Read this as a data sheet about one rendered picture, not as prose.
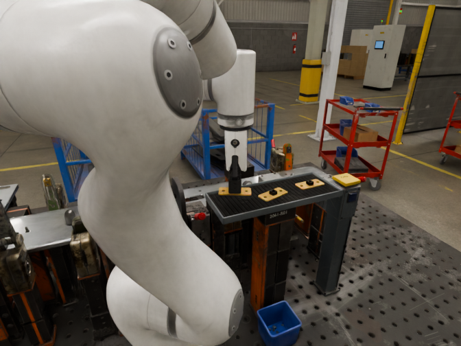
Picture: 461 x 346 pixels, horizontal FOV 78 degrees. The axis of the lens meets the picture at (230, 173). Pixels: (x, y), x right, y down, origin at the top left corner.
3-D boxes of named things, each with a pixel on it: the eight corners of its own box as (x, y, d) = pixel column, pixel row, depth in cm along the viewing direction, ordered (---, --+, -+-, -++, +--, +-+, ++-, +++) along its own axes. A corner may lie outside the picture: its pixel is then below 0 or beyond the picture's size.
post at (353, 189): (327, 276, 114) (346, 176, 95) (340, 290, 107) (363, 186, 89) (311, 282, 111) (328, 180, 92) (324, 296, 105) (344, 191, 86)
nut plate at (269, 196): (278, 187, 84) (278, 184, 83) (288, 193, 81) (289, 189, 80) (257, 196, 79) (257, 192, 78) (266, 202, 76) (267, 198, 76)
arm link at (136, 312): (199, 409, 48) (192, 306, 39) (110, 373, 54) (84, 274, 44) (223, 344, 59) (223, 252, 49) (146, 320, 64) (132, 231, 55)
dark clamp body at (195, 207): (208, 280, 112) (204, 195, 96) (220, 307, 101) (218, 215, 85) (181, 288, 108) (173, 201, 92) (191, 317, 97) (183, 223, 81)
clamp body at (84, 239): (119, 309, 100) (98, 220, 84) (121, 337, 90) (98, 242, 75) (90, 318, 97) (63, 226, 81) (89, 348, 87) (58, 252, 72)
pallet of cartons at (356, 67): (368, 78, 1284) (374, 45, 1227) (355, 79, 1253) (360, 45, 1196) (348, 75, 1383) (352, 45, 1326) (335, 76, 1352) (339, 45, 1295)
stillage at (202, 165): (180, 158, 414) (175, 90, 374) (231, 151, 442) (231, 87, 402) (206, 195, 314) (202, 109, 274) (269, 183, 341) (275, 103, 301)
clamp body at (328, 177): (319, 241, 133) (331, 171, 118) (336, 257, 124) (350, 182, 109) (302, 247, 130) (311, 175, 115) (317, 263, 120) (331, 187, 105)
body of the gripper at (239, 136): (252, 127, 62) (250, 174, 66) (250, 115, 71) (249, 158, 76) (217, 126, 62) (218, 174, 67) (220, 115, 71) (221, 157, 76)
